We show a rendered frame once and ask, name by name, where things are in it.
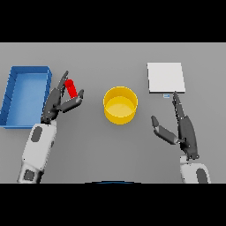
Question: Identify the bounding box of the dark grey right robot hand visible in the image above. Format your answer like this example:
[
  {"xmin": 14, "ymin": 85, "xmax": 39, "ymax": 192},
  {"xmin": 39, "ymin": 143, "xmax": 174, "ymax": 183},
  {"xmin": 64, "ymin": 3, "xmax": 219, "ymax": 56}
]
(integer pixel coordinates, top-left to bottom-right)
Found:
[{"xmin": 150, "ymin": 91, "xmax": 200, "ymax": 162}]

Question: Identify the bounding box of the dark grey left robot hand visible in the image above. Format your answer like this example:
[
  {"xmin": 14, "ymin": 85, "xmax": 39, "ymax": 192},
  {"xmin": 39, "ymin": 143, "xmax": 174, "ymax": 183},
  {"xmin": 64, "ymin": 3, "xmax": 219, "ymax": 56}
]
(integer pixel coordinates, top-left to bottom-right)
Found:
[{"xmin": 40, "ymin": 70, "xmax": 86, "ymax": 124}]

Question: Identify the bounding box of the red beaker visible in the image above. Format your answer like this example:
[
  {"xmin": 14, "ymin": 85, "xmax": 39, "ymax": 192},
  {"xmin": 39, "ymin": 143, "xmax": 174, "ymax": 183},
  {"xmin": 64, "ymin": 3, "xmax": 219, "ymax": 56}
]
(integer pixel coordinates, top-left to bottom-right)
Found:
[{"xmin": 64, "ymin": 79, "xmax": 79, "ymax": 100}]

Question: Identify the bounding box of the pale square measuring scale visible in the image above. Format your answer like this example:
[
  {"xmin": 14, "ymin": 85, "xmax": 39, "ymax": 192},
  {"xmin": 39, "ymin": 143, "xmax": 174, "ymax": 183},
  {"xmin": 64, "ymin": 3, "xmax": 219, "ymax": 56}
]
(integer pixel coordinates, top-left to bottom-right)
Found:
[{"xmin": 147, "ymin": 62, "xmax": 186, "ymax": 99}]

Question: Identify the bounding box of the yellow bowl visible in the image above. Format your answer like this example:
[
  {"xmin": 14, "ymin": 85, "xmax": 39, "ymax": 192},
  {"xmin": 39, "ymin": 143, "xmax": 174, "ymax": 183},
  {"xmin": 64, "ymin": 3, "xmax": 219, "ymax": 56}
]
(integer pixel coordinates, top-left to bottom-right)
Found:
[{"xmin": 102, "ymin": 86, "xmax": 139, "ymax": 125}]

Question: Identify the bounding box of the blue tray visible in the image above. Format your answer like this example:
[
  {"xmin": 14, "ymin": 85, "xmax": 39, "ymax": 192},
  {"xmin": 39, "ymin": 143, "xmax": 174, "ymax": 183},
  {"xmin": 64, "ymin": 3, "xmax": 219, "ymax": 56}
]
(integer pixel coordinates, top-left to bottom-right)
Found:
[{"xmin": 0, "ymin": 65, "xmax": 53, "ymax": 130}]

